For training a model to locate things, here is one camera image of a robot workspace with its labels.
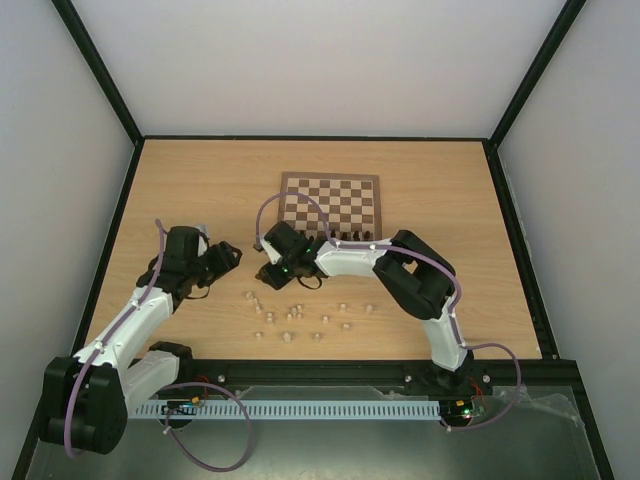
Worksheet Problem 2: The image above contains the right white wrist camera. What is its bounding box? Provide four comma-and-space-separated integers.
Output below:
254, 238, 282, 265

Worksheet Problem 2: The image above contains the purple cable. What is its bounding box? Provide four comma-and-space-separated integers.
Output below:
65, 217, 252, 471
254, 191, 524, 433

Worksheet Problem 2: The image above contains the wooden chess board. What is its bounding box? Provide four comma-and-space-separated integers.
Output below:
278, 172, 382, 240

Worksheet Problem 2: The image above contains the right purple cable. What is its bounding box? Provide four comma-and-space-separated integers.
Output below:
254, 191, 524, 433

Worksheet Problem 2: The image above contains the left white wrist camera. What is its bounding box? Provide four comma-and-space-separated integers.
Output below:
196, 224, 210, 257

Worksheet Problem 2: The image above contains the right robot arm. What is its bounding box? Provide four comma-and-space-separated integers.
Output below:
254, 221, 473, 392

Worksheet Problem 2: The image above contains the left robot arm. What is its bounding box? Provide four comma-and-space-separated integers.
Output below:
39, 226, 242, 458

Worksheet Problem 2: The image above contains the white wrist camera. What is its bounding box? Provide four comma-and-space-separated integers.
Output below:
196, 224, 210, 257
254, 238, 282, 265

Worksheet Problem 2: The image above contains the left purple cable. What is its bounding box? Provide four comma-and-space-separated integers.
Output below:
65, 217, 252, 471

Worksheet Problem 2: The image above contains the black aluminium frame rail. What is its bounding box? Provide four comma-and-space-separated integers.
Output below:
151, 357, 582, 398

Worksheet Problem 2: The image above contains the light blue slotted cable duct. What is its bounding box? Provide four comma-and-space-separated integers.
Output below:
129, 399, 441, 421

